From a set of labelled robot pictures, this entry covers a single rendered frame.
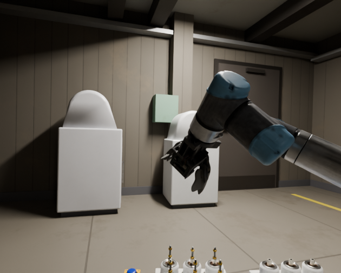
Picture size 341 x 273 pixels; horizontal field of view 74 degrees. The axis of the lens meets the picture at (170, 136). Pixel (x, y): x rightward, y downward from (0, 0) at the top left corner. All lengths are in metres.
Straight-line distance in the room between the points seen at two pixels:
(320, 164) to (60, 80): 3.26
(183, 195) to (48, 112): 2.10
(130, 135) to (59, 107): 1.04
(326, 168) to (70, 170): 2.41
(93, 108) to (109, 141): 0.41
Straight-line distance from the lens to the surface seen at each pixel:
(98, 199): 2.69
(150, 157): 3.45
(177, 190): 2.84
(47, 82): 3.50
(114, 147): 2.59
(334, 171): 0.55
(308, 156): 0.54
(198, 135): 0.51
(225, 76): 0.46
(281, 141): 0.43
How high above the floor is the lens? 0.93
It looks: 1 degrees down
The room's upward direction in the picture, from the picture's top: 1 degrees clockwise
